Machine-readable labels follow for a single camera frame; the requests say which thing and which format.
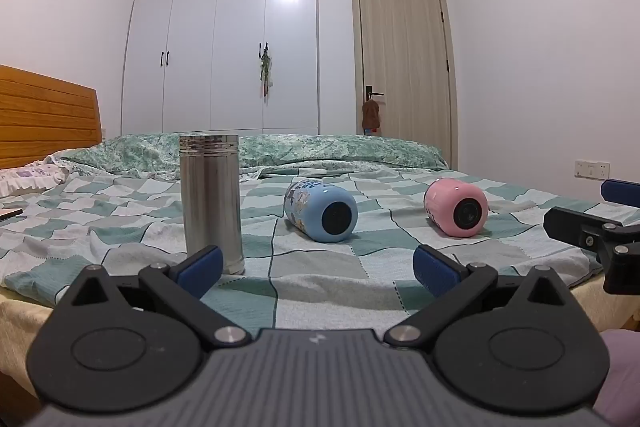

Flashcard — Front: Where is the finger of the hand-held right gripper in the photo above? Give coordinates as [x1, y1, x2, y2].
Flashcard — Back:
[543, 206, 640, 296]
[601, 179, 640, 210]

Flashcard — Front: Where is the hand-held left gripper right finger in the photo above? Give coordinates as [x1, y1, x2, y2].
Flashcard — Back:
[384, 244, 582, 351]

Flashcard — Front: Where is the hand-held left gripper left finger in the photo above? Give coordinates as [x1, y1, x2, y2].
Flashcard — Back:
[59, 245, 252, 351]

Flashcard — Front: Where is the pink cup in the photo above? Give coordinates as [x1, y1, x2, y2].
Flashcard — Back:
[423, 178, 489, 238]

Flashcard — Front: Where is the blue cartoon print cup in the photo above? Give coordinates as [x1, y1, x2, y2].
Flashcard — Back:
[283, 179, 359, 244]

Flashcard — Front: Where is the stainless steel cup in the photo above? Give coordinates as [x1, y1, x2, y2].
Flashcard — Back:
[178, 133, 246, 276]

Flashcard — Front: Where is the green white checked bedsheet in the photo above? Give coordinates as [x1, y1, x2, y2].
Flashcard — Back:
[0, 167, 608, 334]

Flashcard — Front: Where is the person's pink clothing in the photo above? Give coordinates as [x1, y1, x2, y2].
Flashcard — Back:
[596, 328, 640, 409]

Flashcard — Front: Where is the green floral quilt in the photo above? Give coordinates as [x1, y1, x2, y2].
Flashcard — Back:
[59, 133, 449, 182]

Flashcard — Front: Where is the brown hanging bag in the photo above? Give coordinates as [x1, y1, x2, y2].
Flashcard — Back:
[361, 99, 382, 136]

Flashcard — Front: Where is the beige mattress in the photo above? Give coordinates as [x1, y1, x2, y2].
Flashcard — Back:
[0, 264, 640, 390]

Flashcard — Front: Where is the white floral pillow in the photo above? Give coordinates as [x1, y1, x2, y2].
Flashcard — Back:
[0, 156, 69, 198]

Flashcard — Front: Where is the light wooden door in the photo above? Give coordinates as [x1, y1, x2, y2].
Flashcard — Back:
[350, 0, 459, 168]

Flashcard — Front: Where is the green hanging ornament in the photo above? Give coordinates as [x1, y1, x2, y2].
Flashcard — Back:
[258, 49, 274, 98]

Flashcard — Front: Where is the wooden bed headboard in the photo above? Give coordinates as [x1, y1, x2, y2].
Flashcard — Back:
[0, 64, 104, 170]

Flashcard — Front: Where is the white wardrobe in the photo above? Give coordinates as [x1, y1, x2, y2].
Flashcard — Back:
[121, 0, 320, 138]

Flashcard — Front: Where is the white wall socket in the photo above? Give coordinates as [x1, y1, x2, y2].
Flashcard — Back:
[573, 159, 611, 180]

